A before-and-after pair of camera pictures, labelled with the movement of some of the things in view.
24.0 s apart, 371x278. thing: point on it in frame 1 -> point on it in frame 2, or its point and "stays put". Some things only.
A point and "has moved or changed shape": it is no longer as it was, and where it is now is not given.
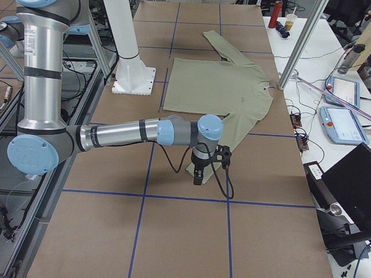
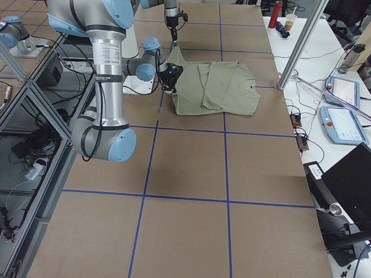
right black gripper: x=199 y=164 -> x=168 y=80
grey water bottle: x=350 y=57 stays put
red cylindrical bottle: x=276 y=13 stays put
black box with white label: x=322 y=196 stays put
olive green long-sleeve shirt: x=231 y=86 has moved or changed shape
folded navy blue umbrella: x=283 y=33 stays put
